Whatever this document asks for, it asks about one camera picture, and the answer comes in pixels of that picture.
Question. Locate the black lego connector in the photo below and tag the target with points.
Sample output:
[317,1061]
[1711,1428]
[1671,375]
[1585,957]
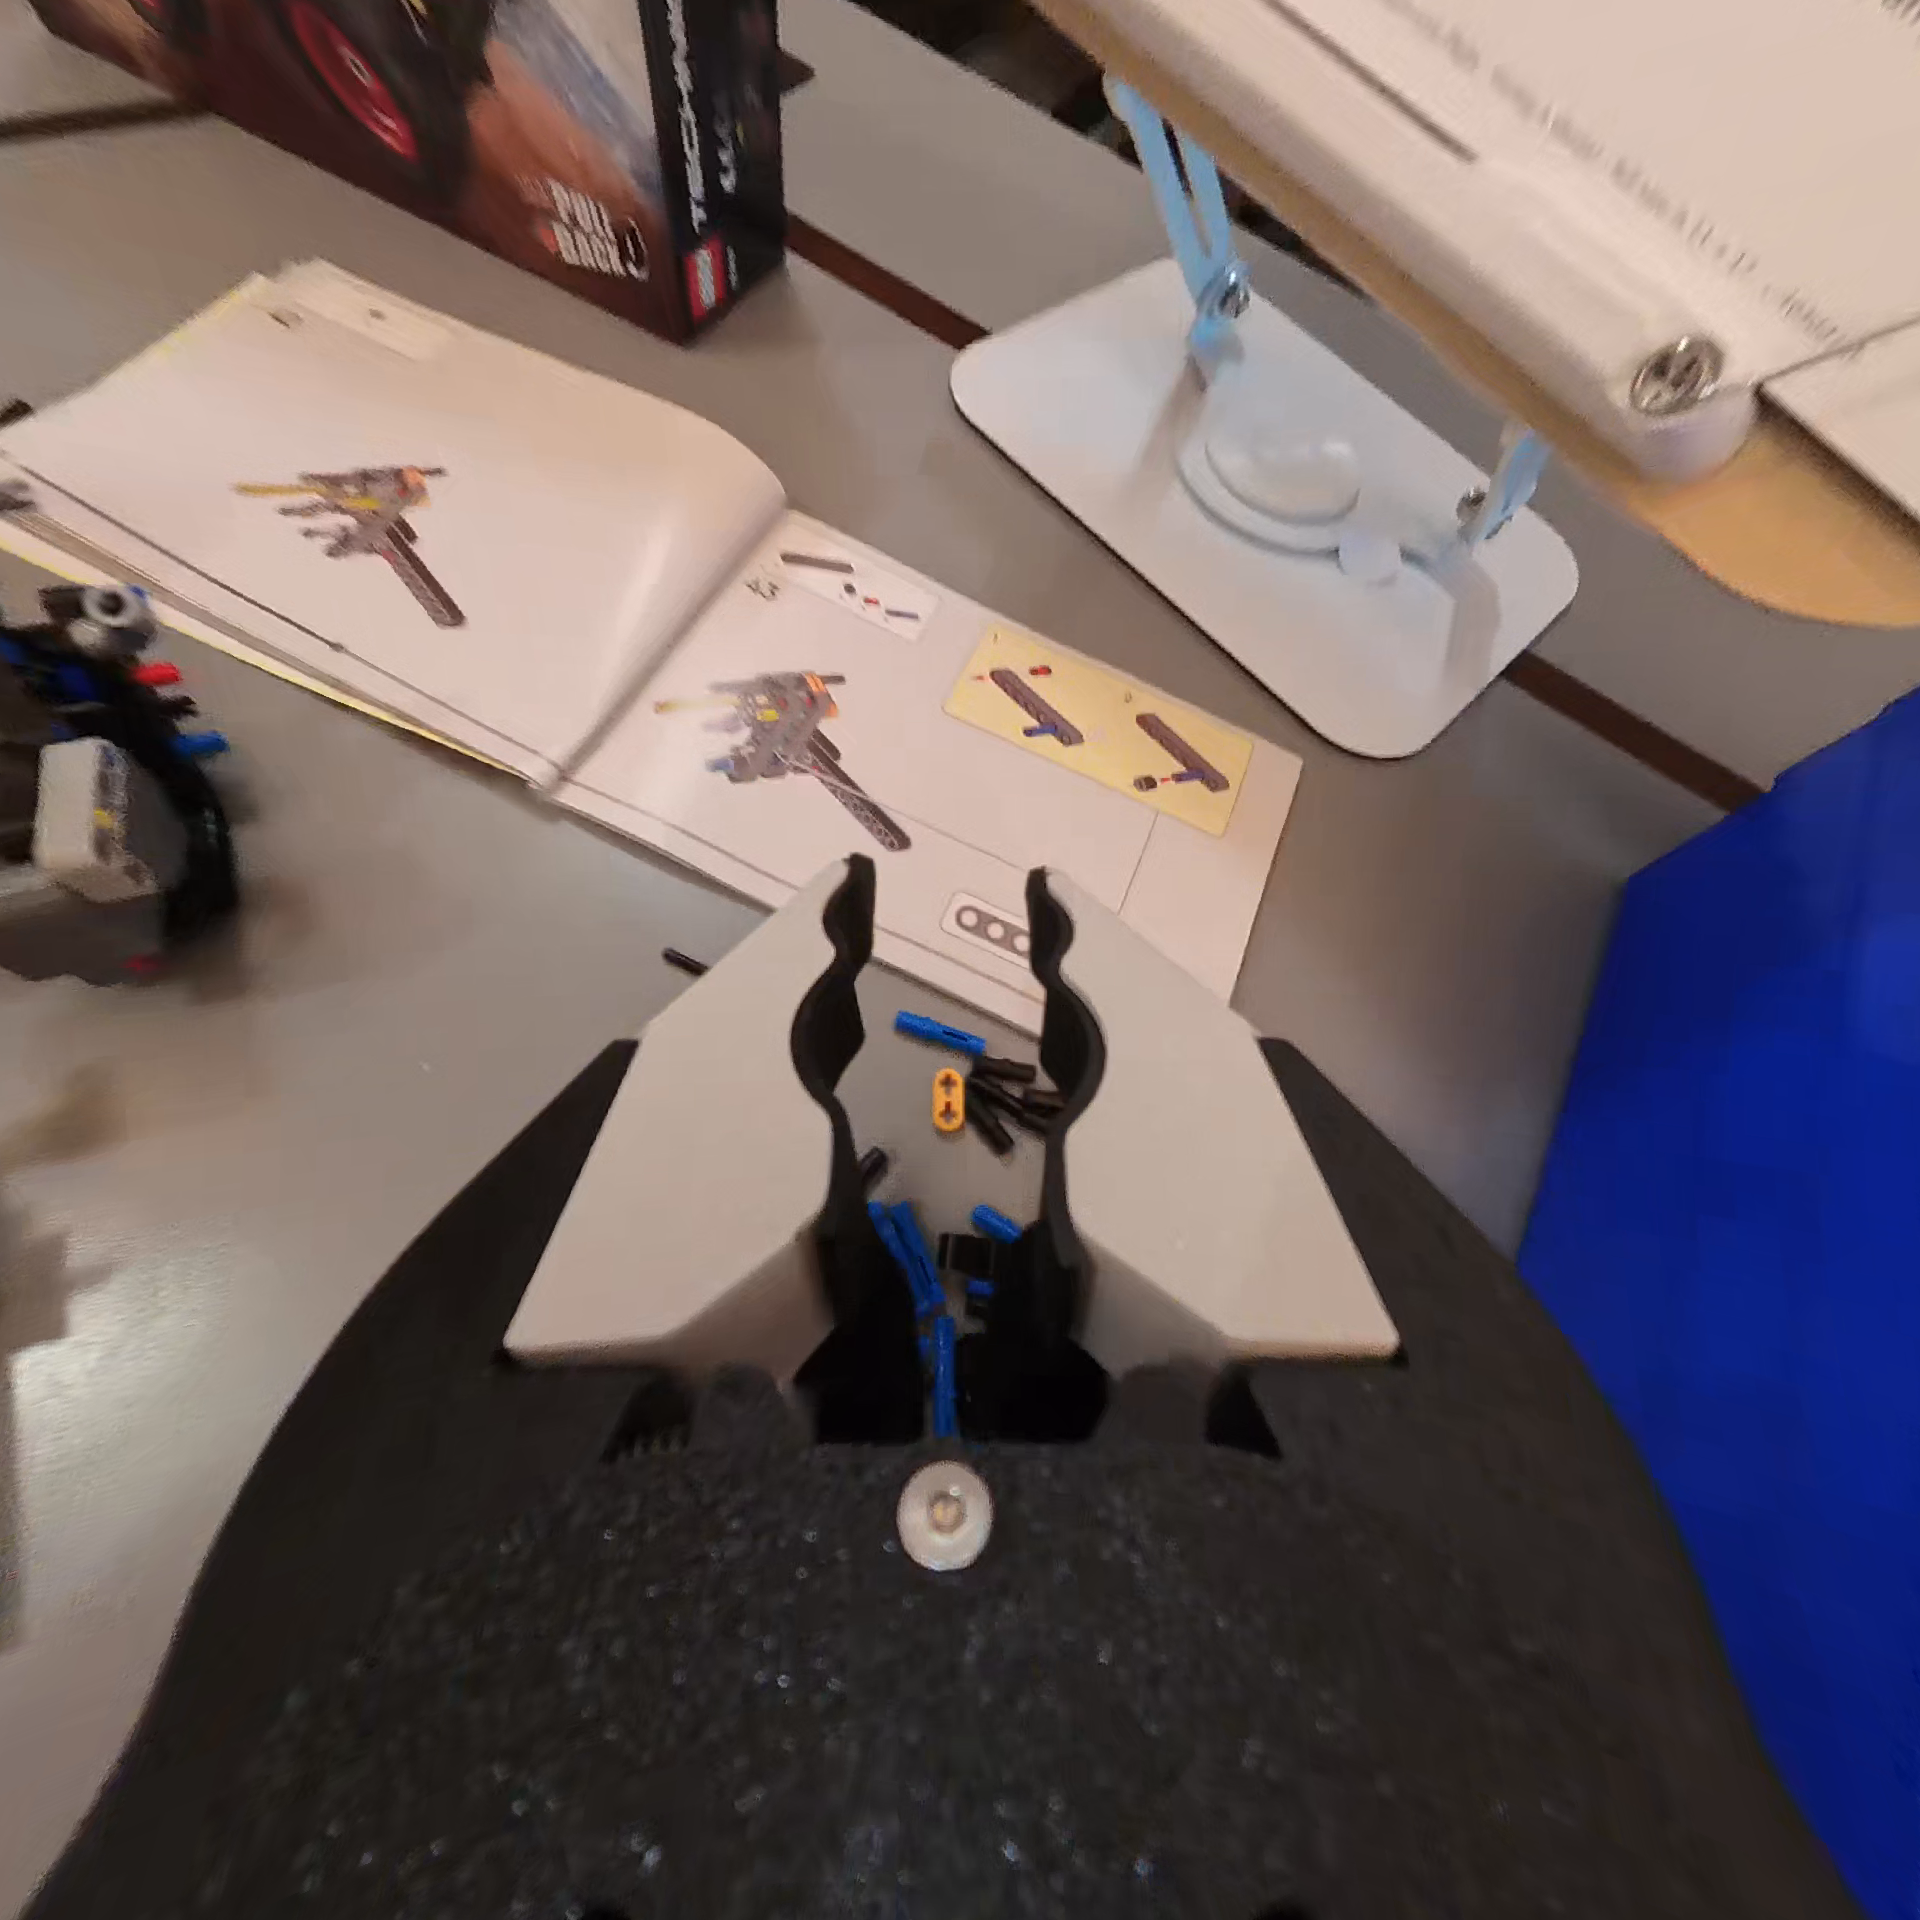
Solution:
[962,1252]

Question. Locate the partly built lego model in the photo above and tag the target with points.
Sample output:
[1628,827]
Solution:
[99,810]

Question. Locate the white book stand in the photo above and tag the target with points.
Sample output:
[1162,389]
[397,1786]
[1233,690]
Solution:
[1321,615]

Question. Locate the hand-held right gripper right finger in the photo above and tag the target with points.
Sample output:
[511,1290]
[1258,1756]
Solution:
[1215,1184]

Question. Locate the blue plastic bin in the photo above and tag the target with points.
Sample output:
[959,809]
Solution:
[1741,1201]

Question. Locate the dark lego set box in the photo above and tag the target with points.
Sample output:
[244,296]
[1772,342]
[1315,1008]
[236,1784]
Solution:
[601,151]

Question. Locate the blue lego pin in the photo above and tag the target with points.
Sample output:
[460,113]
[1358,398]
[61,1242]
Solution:
[938,1030]

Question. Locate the orange lego connector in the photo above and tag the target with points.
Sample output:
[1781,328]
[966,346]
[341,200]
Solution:
[948,1099]

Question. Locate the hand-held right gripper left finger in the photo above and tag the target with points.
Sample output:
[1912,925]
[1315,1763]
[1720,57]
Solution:
[675,1170]

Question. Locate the cluster of black lego pins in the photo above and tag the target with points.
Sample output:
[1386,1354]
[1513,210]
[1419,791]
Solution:
[999,1103]

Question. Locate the pile of blue lego pins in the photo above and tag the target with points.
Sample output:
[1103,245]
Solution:
[912,1252]

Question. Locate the open lego instruction booklet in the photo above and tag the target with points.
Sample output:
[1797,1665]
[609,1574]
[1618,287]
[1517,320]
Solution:
[571,495]

